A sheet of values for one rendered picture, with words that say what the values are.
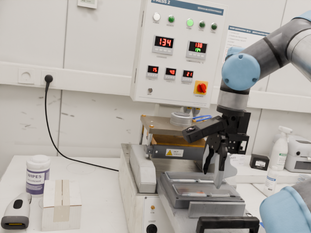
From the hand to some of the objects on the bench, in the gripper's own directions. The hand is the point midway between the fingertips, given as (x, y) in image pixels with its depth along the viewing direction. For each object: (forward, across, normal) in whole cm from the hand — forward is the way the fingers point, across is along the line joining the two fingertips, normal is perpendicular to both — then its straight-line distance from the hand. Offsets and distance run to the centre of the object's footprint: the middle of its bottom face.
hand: (208, 177), depth 79 cm
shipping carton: (+29, +27, +40) cm, 56 cm away
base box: (+29, +30, -2) cm, 41 cm away
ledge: (+28, +72, -61) cm, 99 cm away
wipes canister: (+29, +42, +50) cm, 72 cm away
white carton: (+24, +72, -42) cm, 87 cm away
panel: (+28, +2, 0) cm, 28 cm away
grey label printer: (+24, +74, -91) cm, 120 cm away
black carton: (+24, +68, -64) cm, 96 cm away
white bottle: (+29, +46, -57) cm, 78 cm away
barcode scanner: (+29, +26, +53) cm, 66 cm away
